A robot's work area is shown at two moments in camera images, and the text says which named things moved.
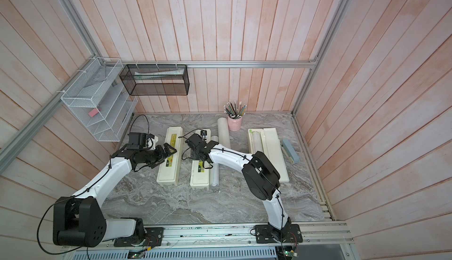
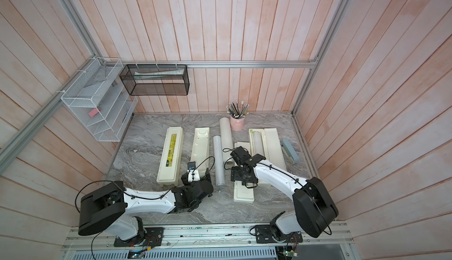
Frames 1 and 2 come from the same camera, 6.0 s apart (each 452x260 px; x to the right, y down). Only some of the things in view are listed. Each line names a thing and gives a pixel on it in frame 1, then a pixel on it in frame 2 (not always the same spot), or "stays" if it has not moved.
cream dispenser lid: x=273 y=152 stays
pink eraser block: x=93 y=112 stays
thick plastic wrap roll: x=223 y=130 stays
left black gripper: x=162 y=156 -> x=185 y=179
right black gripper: x=196 y=156 -> x=235 y=175
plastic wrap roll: x=257 y=142 stays
